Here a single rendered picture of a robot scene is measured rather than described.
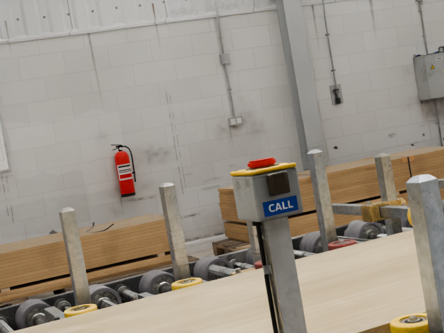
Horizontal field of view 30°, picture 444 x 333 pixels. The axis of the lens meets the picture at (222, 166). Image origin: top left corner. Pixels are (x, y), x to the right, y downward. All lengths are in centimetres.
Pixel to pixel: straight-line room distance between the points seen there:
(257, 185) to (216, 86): 773
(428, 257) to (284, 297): 25
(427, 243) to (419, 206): 6
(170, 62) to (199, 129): 76
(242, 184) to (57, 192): 728
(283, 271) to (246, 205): 10
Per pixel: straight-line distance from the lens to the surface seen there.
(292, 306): 116
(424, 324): 143
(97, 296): 259
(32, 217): 835
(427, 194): 127
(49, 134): 837
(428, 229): 128
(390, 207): 249
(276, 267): 114
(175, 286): 211
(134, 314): 189
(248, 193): 112
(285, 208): 112
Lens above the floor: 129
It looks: 3 degrees down
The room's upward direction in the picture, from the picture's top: 10 degrees counter-clockwise
